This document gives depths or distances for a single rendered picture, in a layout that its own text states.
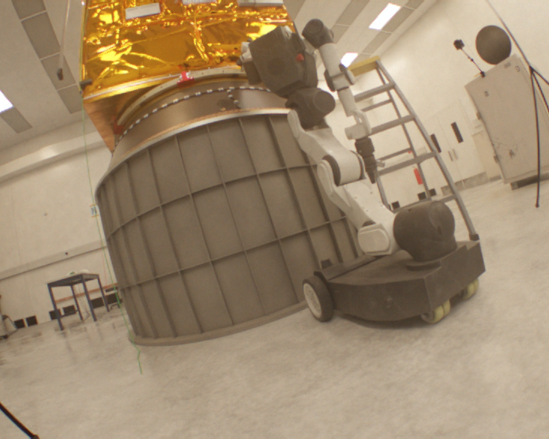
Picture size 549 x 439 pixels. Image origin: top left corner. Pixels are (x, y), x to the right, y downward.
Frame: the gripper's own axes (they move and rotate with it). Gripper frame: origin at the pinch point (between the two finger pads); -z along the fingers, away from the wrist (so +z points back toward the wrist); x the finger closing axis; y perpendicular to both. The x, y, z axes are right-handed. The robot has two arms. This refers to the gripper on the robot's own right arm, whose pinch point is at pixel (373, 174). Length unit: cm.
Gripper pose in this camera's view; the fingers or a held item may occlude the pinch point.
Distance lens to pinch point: 143.3
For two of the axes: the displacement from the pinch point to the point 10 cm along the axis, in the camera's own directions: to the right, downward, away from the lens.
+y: -8.0, 1.8, 5.7
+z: -3.7, -9.0, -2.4
